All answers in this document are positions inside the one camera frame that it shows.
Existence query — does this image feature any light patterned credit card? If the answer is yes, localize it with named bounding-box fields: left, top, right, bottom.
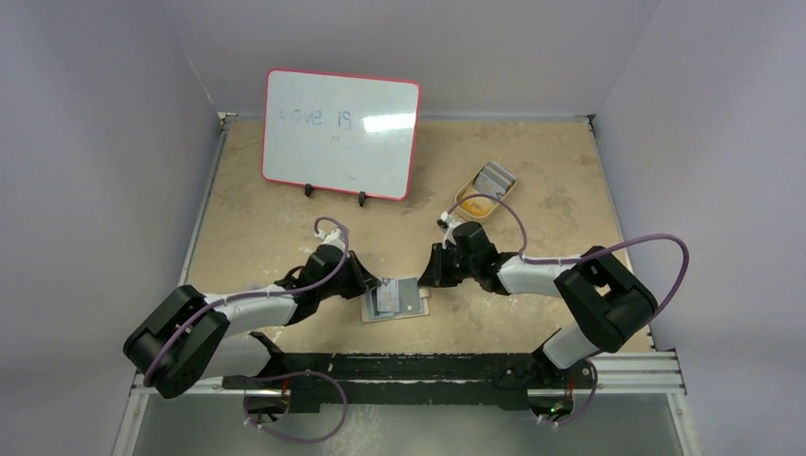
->
left=375, top=278, right=400, bottom=315

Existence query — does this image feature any grey credit card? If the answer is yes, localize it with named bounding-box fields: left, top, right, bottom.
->
left=397, top=277, right=425, bottom=316

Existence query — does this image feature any beige card holder wallet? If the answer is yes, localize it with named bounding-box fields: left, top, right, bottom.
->
left=361, top=277, right=431, bottom=323

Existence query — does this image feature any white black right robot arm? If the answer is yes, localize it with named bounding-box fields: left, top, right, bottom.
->
left=418, top=222, right=659, bottom=387

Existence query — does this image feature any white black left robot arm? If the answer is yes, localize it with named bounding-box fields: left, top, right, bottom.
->
left=123, top=244, right=381, bottom=399

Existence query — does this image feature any beige oval card tray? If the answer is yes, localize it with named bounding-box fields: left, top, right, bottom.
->
left=454, top=164, right=517, bottom=222

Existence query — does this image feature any pink framed whiteboard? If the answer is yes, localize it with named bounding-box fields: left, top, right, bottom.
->
left=260, top=68, right=421, bottom=200

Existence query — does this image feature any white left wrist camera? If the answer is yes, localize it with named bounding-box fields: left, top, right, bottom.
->
left=316, top=227, right=349, bottom=252

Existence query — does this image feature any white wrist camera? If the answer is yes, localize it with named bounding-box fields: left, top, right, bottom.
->
left=316, top=227, right=349, bottom=252
left=436, top=211, right=464, bottom=249

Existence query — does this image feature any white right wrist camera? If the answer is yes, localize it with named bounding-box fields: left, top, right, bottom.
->
left=436, top=211, right=464, bottom=249

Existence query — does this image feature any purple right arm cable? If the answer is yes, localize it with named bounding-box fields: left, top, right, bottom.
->
left=443, top=192, right=691, bottom=329

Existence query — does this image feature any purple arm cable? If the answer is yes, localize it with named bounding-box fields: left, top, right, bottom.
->
left=443, top=192, right=691, bottom=329
left=143, top=216, right=352, bottom=389

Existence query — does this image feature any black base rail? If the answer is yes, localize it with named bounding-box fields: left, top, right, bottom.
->
left=222, top=335, right=597, bottom=419

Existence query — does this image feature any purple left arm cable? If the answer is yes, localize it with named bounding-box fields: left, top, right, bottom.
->
left=143, top=216, right=352, bottom=389

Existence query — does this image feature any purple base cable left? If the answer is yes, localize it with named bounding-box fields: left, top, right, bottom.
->
left=241, top=369, right=352, bottom=446

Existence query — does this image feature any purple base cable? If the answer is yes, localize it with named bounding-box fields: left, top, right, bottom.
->
left=241, top=369, right=352, bottom=446
left=535, top=366, right=600, bottom=429

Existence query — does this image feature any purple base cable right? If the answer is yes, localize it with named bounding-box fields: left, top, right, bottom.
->
left=535, top=366, right=600, bottom=429

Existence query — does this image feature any aluminium extrusion frame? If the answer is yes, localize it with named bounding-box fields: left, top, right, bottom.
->
left=130, top=351, right=687, bottom=396

